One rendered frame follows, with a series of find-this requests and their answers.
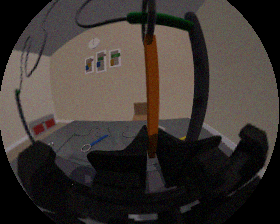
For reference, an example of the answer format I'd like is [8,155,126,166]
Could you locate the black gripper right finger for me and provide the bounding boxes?
[155,128,222,188]

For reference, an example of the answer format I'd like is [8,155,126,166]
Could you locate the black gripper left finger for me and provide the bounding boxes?
[86,124,147,188]

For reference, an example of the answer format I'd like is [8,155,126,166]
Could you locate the grey loop with orange handle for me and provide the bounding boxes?
[141,0,160,158]

